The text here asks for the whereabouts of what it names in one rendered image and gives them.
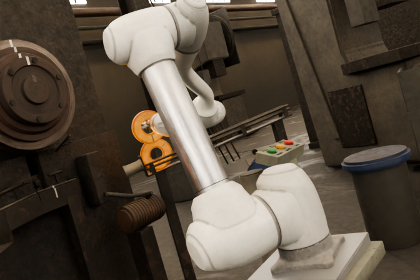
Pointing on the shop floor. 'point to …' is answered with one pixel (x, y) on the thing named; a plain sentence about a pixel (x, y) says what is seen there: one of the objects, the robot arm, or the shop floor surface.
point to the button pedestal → (290, 156)
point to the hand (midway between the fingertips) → (147, 123)
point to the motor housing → (144, 235)
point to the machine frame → (112, 260)
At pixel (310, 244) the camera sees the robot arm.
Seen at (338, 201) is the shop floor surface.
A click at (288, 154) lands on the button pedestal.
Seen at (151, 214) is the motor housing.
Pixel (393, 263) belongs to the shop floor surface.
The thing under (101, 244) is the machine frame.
